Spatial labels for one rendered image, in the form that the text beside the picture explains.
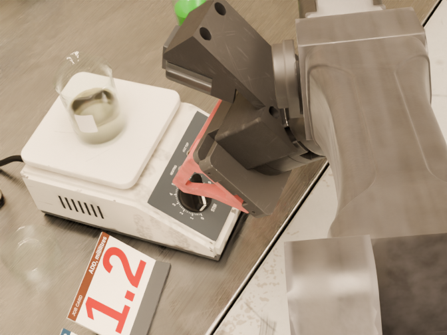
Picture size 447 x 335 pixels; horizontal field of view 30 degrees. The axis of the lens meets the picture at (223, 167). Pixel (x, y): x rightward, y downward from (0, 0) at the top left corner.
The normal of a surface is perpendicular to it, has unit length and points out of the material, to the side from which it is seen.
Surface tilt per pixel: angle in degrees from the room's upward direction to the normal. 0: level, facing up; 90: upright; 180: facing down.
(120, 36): 0
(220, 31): 50
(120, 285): 40
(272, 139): 90
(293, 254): 21
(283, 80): 68
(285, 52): 12
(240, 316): 0
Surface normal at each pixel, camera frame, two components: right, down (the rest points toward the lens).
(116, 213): -0.37, 0.75
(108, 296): 0.52, -0.40
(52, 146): -0.13, -0.62
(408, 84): -0.12, -0.86
